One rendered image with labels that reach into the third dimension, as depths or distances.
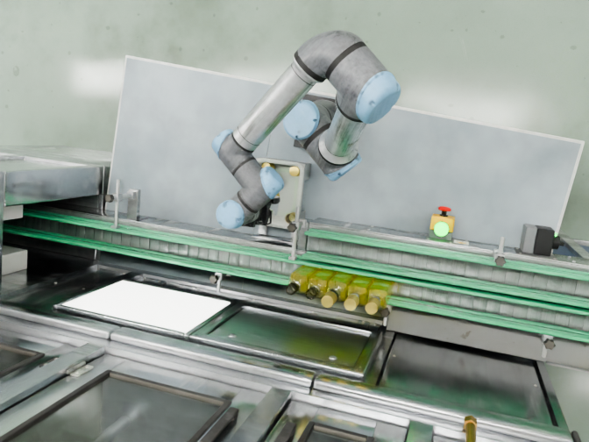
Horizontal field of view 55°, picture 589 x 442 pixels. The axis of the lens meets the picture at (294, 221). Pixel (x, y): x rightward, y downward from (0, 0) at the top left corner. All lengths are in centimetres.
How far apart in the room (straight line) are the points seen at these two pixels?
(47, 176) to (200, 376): 93
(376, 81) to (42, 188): 120
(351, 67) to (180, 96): 96
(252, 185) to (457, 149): 72
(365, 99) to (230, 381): 73
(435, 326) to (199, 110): 109
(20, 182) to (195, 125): 61
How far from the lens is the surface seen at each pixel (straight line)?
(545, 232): 181
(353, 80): 128
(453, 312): 173
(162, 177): 215
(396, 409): 135
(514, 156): 187
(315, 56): 133
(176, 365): 145
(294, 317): 175
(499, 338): 183
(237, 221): 146
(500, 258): 163
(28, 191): 198
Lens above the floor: 261
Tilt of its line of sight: 72 degrees down
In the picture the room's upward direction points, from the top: 114 degrees counter-clockwise
